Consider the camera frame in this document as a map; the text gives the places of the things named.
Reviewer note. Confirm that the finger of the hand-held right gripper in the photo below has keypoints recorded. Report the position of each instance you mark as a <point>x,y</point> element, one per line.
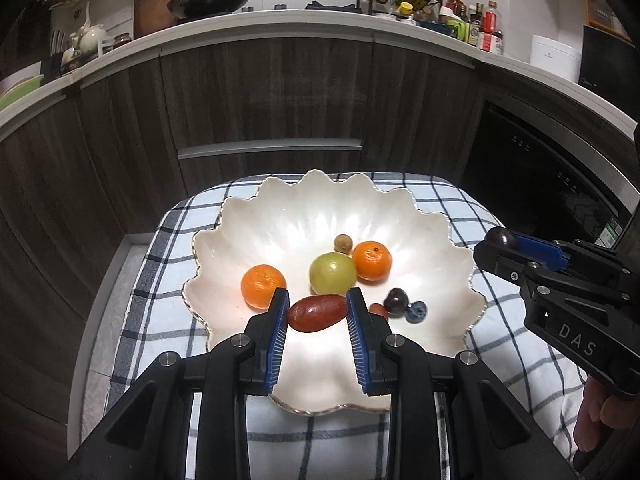
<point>542,252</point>
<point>502,265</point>

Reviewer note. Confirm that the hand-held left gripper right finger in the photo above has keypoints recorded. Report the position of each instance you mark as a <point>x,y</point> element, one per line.
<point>357,340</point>

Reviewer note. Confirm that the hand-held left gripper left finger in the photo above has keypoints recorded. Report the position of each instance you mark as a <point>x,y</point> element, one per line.
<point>277,340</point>

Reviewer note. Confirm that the dark purple grape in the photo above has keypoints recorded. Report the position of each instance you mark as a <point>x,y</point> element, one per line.
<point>395,301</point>
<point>501,237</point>

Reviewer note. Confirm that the red jujube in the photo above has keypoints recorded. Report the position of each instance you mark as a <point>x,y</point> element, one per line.
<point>376,308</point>
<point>317,313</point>

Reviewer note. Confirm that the orange mandarin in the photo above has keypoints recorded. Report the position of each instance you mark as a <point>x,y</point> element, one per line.
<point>371,260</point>
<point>260,282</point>

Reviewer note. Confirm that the blueberry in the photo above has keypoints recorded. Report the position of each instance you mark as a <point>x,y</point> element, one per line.
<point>417,312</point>

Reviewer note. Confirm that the green apple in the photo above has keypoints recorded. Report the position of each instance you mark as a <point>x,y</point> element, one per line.
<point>330,272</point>

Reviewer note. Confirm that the small brown longan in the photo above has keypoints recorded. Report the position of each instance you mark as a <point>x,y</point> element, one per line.
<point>342,243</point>

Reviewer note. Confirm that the white scalloped bowl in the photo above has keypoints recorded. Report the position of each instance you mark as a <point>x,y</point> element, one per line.
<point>280,230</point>

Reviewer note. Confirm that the person's right hand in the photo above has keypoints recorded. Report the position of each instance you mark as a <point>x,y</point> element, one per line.
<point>595,410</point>

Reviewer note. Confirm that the blue checked white tablecloth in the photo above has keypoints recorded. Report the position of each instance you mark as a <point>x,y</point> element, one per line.
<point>500,355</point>

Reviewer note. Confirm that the black built-in dishwasher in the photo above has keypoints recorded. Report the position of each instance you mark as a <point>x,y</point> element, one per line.
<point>525,170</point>

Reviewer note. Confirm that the white rice cooker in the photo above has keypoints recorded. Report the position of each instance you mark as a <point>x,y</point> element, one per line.
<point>555,57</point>

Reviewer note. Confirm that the black microwave oven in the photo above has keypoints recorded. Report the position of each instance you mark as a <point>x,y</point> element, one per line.
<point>600,60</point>

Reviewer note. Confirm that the row of sauce bottles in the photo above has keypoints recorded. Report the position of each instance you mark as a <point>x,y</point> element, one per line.
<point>490,25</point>

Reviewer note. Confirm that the wooden glass door cabinet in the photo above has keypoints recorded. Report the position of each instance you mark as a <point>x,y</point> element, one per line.
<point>605,10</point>

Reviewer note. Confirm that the black gas stove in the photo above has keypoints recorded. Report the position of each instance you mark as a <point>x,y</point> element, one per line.
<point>330,5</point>

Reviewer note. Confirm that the brown glass jar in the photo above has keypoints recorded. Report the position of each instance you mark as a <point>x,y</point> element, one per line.
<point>122,41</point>

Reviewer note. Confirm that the black dish rack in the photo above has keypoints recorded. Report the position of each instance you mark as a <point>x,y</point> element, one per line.
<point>67,57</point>

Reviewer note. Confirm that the brown cutting board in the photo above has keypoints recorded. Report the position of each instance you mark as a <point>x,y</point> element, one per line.
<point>150,10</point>

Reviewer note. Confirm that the white teapot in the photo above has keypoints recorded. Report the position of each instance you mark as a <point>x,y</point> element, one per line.
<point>94,37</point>

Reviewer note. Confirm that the green plastic basin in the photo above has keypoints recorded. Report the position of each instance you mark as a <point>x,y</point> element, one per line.
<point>20,92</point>

